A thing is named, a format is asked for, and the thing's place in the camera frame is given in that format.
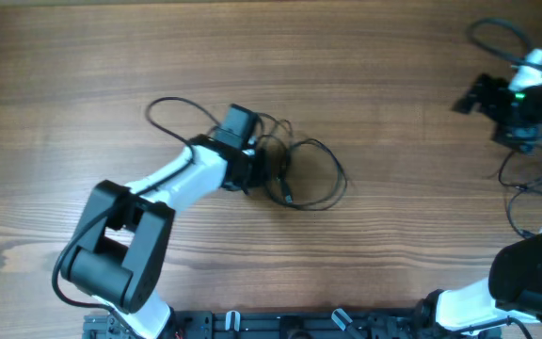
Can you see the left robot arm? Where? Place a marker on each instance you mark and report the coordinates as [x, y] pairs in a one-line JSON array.
[[119, 246]]

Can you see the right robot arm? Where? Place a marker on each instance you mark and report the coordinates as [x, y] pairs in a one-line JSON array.
[[512, 291]]

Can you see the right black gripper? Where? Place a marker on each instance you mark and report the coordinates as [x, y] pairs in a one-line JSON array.
[[524, 138]]

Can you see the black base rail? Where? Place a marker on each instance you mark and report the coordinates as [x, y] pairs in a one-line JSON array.
[[377, 324]]

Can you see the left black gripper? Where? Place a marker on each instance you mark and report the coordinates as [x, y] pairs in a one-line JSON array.
[[258, 170]]

